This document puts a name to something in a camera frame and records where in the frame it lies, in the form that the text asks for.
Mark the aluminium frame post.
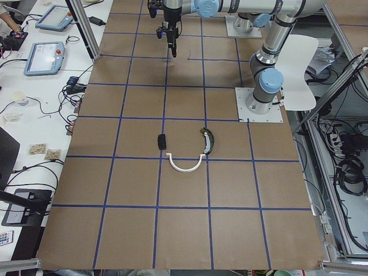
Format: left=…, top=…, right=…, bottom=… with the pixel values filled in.
left=66, top=0, right=101, bottom=60

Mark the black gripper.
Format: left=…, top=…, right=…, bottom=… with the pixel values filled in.
left=156, top=0, right=182, bottom=58

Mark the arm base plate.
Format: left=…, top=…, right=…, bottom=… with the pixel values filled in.
left=225, top=14, right=262, bottom=39
left=235, top=87, right=283, bottom=123

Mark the dark green curved part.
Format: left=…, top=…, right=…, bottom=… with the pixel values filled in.
left=200, top=127, right=214, bottom=155

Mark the blue teach pendant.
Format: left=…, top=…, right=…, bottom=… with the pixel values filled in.
left=24, top=41, right=65, bottom=76
left=35, top=5, right=73, bottom=32

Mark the small black plastic part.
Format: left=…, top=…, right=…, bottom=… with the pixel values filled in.
left=158, top=133, right=167, bottom=150

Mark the black power adapter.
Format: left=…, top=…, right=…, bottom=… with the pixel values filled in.
left=89, top=16, right=106, bottom=26

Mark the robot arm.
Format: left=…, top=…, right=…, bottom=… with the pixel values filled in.
left=147, top=1, right=325, bottom=114

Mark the white semicircular bracket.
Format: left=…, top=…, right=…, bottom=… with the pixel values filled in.
left=166, top=152, right=206, bottom=174

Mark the white chair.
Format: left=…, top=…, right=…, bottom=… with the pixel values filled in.
left=275, top=34, right=319, bottom=111

